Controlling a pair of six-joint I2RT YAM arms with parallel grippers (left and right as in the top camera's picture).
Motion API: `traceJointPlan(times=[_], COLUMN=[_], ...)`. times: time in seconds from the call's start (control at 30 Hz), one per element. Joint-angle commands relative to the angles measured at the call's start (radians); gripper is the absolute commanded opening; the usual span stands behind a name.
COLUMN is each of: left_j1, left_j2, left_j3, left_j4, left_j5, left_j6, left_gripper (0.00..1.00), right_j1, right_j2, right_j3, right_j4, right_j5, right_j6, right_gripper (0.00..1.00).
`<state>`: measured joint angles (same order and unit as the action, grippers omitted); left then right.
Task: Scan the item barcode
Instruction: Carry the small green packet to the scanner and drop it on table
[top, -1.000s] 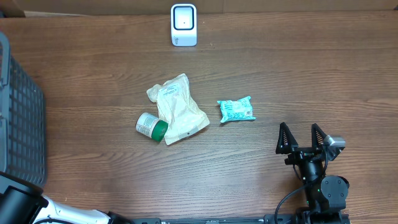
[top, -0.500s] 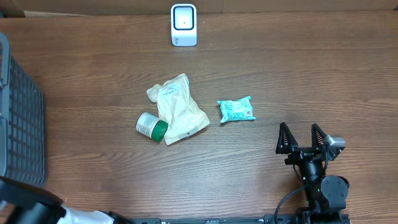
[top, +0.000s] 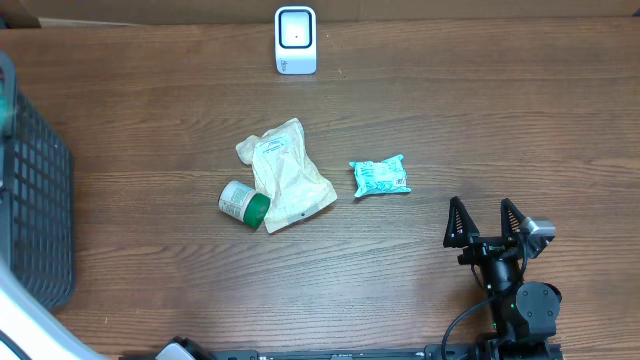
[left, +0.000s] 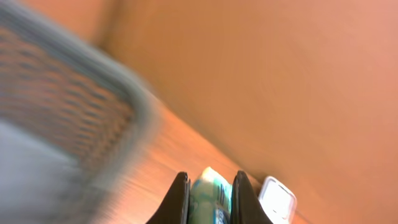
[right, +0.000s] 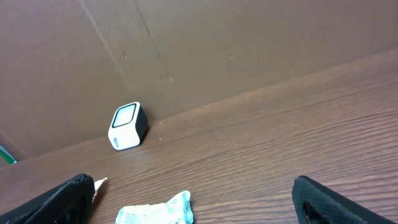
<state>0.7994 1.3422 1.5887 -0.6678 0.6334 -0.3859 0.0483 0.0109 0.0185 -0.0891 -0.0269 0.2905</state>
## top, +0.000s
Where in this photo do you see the white barcode scanner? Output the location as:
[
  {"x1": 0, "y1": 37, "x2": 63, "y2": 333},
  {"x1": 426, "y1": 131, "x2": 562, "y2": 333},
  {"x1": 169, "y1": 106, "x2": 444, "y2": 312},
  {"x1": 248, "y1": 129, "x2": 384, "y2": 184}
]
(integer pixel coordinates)
[{"x1": 274, "y1": 5, "x2": 318, "y2": 75}]

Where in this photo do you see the clear plastic pouch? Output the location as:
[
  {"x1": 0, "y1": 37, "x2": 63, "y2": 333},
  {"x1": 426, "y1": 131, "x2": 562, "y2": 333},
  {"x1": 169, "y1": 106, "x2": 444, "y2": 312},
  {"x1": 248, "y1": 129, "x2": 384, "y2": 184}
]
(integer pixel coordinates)
[{"x1": 236, "y1": 118, "x2": 337, "y2": 233}]

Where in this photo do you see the white bottle with green cap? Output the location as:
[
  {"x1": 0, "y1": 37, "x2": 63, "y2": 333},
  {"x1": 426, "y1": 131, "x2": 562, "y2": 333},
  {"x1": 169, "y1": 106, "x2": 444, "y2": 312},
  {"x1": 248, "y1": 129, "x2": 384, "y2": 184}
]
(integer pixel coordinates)
[{"x1": 218, "y1": 181, "x2": 271, "y2": 229}]

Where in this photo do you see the teal tissue pack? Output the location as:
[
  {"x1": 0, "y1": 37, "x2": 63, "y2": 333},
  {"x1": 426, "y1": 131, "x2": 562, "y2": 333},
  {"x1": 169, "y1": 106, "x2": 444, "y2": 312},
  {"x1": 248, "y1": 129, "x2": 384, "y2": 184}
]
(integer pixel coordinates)
[{"x1": 349, "y1": 154, "x2": 412, "y2": 198}]

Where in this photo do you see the grey plastic basket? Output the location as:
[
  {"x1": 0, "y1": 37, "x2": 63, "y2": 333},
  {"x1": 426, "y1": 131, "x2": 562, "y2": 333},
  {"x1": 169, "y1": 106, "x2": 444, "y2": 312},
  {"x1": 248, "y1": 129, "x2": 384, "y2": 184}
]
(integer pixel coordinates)
[{"x1": 1, "y1": 53, "x2": 76, "y2": 310}]

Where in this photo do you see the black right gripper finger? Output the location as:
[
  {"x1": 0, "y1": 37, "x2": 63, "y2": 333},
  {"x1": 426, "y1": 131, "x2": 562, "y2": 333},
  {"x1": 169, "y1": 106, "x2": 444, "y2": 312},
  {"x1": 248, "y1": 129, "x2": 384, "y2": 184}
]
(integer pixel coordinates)
[
  {"x1": 443, "y1": 196, "x2": 480, "y2": 248},
  {"x1": 500, "y1": 198, "x2": 525, "y2": 238}
]

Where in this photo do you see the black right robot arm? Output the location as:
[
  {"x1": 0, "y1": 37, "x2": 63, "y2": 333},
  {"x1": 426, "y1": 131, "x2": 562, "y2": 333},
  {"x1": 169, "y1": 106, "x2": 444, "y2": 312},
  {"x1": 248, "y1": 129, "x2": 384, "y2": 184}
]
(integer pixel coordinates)
[{"x1": 439, "y1": 197, "x2": 564, "y2": 360}]

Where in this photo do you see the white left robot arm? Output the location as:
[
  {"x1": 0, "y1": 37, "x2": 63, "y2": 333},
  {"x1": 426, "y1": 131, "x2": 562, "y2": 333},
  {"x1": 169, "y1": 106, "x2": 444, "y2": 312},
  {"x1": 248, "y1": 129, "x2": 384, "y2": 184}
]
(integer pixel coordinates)
[{"x1": 1, "y1": 261, "x2": 106, "y2": 360}]

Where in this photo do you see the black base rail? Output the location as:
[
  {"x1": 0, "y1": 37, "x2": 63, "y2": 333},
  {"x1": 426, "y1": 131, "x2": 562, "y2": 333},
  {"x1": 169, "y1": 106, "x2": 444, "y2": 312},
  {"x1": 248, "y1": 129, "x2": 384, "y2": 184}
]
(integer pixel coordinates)
[{"x1": 209, "y1": 343, "x2": 566, "y2": 360}]

